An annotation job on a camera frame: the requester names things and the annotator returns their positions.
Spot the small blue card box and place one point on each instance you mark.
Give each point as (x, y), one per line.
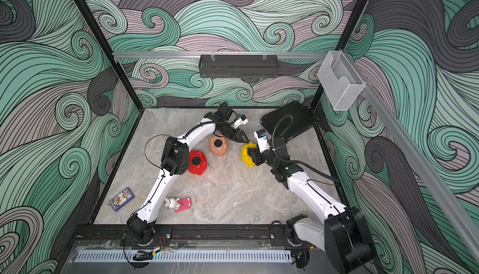
(121, 199)

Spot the aluminium rail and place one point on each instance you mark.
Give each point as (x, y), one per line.
(383, 102)
(198, 54)

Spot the clear plastic wall bin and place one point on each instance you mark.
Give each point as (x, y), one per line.
(340, 78)

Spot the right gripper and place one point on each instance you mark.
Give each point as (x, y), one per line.
(256, 155)

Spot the red piggy bank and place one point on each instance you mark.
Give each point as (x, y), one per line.
(199, 169)

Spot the aluminium back rail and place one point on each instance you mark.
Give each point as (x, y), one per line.
(198, 54)

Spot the black plug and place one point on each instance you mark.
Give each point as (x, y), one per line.
(218, 143)
(196, 161)

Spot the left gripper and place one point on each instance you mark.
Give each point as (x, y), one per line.
(239, 138)

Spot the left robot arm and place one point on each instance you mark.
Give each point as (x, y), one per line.
(175, 161)

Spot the aluminium right rail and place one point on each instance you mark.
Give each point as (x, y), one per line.
(383, 102)

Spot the yellow piggy bank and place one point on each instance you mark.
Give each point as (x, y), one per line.
(246, 158)

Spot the black square plate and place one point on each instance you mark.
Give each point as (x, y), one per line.
(289, 121)

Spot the white vented strip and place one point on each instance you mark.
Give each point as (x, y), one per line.
(171, 256)

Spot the black perforated wall tray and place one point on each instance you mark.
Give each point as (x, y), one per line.
(250, 67)

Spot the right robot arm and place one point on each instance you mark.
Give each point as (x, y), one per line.
(341, 231)

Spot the white bunny on pink base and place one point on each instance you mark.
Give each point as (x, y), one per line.
(178, 205)

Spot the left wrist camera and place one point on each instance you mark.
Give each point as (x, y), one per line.
(241, 119)

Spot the peach piggy bank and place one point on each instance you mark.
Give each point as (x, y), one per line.
(218, 151)

